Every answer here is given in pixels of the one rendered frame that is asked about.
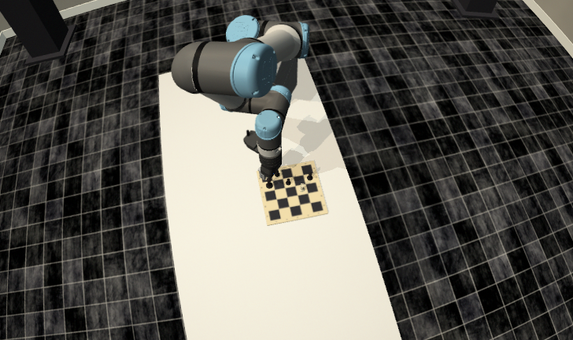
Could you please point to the beige and black chessboard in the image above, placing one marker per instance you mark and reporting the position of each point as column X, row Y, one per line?
column 283, row 203

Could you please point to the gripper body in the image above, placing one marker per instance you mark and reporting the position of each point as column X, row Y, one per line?
column 270, row 160

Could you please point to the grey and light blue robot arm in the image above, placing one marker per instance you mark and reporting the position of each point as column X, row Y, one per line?
column 245, row 68

